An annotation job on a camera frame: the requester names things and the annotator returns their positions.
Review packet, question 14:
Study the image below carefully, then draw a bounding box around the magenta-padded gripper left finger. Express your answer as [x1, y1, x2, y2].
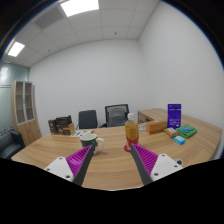
[43, 144, 96, 187]

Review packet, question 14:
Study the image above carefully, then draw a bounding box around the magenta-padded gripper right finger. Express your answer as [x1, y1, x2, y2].
[129, 143, 184, 186]

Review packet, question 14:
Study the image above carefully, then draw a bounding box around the yellow tea drink bottle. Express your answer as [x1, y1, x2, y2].
[124, 112, 140, 153]

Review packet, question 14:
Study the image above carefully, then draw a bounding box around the green and white mug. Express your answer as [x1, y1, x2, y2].
[79, 132, 106, 155]

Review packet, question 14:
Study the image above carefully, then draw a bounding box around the flat round red coaster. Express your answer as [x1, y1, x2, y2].
[123, 143, 139, 154]

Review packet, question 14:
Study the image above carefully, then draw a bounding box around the white printed leaflet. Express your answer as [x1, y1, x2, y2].
[70, 129, 95, 138]

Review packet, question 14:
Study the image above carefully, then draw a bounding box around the orange-brown box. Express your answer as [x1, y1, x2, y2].
[145, 120, 168, 135]

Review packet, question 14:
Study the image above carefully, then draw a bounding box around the tan labelled box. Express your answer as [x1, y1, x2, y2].
[163, 127, 180, 138]

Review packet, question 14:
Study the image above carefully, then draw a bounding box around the small blue box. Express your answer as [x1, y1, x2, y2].
[173, 134, 187, 146]

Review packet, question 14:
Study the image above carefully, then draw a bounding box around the black office chair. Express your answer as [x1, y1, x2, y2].
[76, 109, 100, 130]

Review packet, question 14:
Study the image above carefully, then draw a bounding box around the wooden side desk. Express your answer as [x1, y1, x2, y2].
[137, 107, 169, 125]

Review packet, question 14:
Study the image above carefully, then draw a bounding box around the green packet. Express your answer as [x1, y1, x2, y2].
[175, 123, 198, 139]

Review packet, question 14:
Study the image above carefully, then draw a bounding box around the purple standing card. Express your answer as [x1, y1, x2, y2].
[167, 103, 183, 130]

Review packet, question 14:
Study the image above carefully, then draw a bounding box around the mesh-back office chair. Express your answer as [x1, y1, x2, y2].
[99, 103, 130, 128]

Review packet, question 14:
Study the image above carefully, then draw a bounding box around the wooden shelf cabinet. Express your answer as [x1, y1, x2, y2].
[10, 79, 42, 147]

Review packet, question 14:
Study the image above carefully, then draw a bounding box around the black leather sofa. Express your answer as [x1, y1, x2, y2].
[0, 129, 26, 160]

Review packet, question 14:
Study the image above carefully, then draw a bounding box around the small ceiling light panel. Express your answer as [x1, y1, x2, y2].
[7, 41, 26, 58]

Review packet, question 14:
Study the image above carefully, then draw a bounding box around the ceiling air vent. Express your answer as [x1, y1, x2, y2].
[34, 6, 64, 30]

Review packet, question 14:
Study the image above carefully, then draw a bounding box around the large ceiling light panel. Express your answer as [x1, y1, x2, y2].
[59, 0, 100, 18]

